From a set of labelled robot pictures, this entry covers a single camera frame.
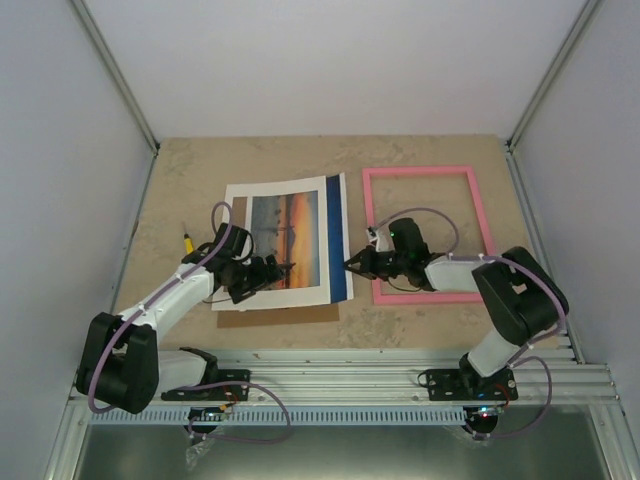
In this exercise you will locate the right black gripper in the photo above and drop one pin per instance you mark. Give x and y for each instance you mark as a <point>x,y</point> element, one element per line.
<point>368,269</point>

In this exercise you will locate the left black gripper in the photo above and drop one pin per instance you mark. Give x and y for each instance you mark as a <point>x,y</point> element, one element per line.
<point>261,278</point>

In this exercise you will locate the white photo mat board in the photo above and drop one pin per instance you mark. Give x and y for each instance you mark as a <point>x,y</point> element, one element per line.
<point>221,299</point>

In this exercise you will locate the sunset photo print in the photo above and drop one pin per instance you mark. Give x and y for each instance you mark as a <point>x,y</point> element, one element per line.
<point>341,281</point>

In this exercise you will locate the yellow handled screwdriver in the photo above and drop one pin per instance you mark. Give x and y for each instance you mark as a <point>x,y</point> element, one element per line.
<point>188,242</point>

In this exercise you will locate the pink picture frame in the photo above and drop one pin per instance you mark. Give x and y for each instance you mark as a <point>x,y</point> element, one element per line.
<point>425,298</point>

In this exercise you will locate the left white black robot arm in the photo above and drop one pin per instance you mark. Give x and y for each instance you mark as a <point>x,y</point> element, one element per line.
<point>121,364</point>

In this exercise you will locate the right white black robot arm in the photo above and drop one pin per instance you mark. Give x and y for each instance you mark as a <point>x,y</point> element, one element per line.
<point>524,304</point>

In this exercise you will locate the clear plastic bag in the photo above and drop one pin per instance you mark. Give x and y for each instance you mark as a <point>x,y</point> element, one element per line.
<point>197,449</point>

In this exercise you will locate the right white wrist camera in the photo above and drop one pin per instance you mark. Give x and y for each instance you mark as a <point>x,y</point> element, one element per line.
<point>377,239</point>

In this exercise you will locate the brown frame backing board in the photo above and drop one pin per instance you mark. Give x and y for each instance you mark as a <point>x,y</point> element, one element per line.
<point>280,316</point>

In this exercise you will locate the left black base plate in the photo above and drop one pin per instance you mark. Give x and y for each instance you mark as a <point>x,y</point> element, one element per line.
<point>231,388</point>

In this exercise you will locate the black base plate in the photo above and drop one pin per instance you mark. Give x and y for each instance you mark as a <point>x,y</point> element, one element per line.
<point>459,385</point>
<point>231,388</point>

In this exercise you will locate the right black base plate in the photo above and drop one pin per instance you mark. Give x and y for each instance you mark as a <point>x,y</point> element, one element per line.
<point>459,385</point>

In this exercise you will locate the light blue cable duct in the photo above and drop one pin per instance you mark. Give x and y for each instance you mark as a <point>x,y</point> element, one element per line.
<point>268,416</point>

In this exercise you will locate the aluminium rail platform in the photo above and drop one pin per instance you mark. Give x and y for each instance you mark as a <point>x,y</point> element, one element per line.
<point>387,376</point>

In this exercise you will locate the aluminium corner post left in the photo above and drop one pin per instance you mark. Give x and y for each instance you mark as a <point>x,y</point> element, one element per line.
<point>108,60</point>

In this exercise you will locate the aluminium corner post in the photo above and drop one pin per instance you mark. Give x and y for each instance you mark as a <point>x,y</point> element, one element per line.
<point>108,60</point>
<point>558,63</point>

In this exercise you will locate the aluminium corner post right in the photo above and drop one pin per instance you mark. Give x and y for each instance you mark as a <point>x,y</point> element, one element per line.
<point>558,63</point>

